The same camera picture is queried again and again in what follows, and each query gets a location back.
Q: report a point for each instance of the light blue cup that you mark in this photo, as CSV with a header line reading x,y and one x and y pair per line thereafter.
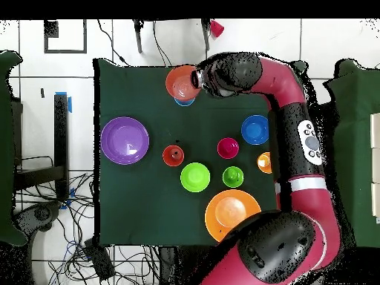
x,y
184,103

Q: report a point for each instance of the orange bowl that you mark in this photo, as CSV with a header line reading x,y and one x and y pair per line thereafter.
x,y
181,83

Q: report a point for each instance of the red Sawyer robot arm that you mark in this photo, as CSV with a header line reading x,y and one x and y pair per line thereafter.
x,y
311,213

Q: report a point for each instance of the green bowl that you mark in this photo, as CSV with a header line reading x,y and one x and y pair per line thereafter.
x,y
194,178

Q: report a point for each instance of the orange cup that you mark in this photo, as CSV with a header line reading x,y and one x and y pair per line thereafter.
x,y
169,158

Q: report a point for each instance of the pink cup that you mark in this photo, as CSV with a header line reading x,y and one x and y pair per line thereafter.
x,y
228,147

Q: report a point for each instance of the green cup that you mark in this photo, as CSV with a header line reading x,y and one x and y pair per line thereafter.
x,y
230,181

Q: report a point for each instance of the dark green tablecloth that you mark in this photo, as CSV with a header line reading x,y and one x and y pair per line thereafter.
x,y
148,207

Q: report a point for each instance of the large yellow bowl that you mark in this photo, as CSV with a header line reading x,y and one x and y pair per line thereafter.
x,y
228,210

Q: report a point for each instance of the blue bowl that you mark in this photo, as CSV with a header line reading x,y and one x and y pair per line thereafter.
x,y
253,130

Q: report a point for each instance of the purple bowl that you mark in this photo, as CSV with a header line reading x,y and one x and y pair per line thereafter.
x,y
118,139

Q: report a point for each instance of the yellow cup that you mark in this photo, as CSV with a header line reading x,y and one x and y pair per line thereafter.
x,y
264,164

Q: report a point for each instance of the black stand leg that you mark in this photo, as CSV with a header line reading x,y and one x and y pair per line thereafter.
x,y
206,38
138,38

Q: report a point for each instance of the long black beam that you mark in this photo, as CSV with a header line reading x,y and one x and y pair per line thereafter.
x,y
61,133

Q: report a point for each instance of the red cup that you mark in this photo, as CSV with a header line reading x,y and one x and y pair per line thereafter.
x,y
217,28

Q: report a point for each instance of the short black beam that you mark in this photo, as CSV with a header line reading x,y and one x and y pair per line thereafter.
x,y
38,176

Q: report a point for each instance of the gray black machine base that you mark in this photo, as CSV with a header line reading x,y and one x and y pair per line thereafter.
x,y
41,213

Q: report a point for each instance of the green cloth side table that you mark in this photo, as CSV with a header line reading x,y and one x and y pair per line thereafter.
x,y
362,124
7,148

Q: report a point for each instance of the white boxes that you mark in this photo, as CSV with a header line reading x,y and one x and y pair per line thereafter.
x,y
375,166

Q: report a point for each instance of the black square frame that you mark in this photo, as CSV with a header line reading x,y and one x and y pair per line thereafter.
x,y
84,38

